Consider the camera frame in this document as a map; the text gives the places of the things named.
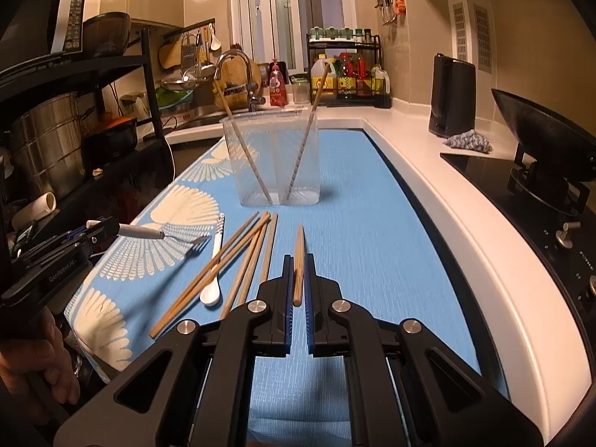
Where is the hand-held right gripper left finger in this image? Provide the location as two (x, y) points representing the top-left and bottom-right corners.
(52, 255), (295, 447)

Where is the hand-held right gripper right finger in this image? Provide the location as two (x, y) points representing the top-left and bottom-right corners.
(305, 254), (545, 447)

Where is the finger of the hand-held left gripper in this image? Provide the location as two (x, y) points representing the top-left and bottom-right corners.
(56, 237), (101, 260)
(85, 217), (121, 243)

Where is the white handled metal fork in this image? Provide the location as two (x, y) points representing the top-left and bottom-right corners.
(117, 223), (211, 258)

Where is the white spoon striped handle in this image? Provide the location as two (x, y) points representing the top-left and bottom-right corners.
(199, 214), (225, 307)

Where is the clear plastic utensil container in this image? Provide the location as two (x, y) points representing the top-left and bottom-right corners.
(221, 109), (322, 206)

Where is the person's left hand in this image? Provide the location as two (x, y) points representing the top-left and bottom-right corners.
(0, 310), (81, 405)

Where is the white paper roll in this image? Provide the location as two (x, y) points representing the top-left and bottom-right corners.
(12, 192), (57, 231)

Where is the black pot orange rim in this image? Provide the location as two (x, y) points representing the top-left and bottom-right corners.
(84, 114), (140, 159)

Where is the blue patterned table mat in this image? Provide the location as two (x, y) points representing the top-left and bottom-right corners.
(63, 128), (508, 447)

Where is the stainless steel stock pot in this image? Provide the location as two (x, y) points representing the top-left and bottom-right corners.
(9, 93), (94, 201)

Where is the black metal shelf rack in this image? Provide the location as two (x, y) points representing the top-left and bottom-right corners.
(0, 28), (174, 252)

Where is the green plastic basin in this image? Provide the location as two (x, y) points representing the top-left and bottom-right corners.
(156, 86), (194, 109)

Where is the dark wooden bowl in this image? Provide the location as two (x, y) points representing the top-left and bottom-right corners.
(83, 12), (132, 57)

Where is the round wooden cutting board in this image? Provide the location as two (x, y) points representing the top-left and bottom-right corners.
(214, 56), (262, 112)

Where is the chrome kitchen faucet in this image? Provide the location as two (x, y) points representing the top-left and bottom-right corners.
(214, 49), (267, 112)

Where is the black microwave oven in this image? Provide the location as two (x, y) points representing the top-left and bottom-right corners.
(0, 0), (89, 72)

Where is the red dish soap pouch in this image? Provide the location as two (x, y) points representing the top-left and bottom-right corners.
(269, 58), (288, 108)

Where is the glass jar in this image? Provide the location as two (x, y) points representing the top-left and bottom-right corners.
(291, 74), (311, 105)

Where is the black gas stove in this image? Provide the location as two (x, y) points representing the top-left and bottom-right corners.
(440, 151), (596, 336)

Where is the grey dish cloth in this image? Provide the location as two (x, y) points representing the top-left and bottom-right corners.
(443, 130), (493, 153)

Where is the yellow oil bottle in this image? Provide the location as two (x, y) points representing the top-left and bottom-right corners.
(311, 56), (338, 99)

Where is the black countertop appliance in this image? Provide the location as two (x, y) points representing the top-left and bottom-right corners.
(428, 53), (477, 139)

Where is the black spice rack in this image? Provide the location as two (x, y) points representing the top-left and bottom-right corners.
(307, 32), (393, 109)

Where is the white framed window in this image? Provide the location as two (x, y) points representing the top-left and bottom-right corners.
(232, 0), (360, 76)

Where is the black wok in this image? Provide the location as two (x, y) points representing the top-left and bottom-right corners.
(491, 88), (596, 182)

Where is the white power cable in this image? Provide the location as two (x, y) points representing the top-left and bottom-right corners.
(161, 114), (177, 180)

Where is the wall vent grille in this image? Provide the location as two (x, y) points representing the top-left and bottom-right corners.
(453, 2), (467, 62)
(474, 4), (492, 74)

